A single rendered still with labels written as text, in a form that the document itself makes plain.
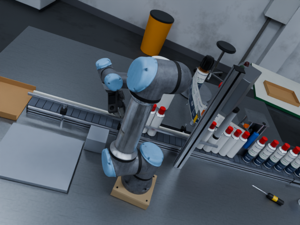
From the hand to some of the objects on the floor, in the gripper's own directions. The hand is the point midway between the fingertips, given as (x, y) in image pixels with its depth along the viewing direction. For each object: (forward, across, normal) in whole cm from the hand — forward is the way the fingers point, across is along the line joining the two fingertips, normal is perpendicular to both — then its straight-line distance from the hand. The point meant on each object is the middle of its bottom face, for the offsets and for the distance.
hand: (121, 118), depth 146 cm
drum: (+96, +20, -276) cm, 293 cm away
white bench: (+192, -146, -114) cm, 267 cm away
